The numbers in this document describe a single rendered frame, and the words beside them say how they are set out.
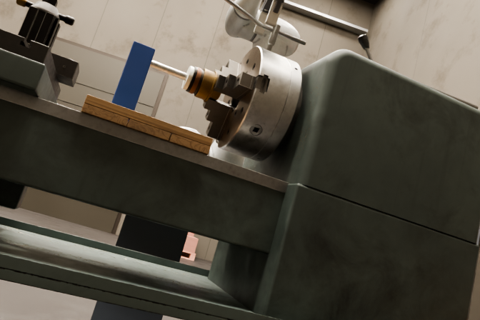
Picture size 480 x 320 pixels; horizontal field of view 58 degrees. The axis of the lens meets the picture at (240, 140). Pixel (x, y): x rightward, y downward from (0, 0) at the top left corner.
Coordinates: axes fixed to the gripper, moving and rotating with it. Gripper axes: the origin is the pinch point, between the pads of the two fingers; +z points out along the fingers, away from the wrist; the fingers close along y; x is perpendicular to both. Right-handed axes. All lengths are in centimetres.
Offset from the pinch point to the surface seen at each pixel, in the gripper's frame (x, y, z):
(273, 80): 4.4, 14.6, 16.5
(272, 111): 6.6, 15.4, 24.4
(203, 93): -10.7, 4.3, 25.1
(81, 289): -24, 42, 70
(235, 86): -4.2, 11.1, 21.1
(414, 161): 48, 19, 24
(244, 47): 127, -836, -183
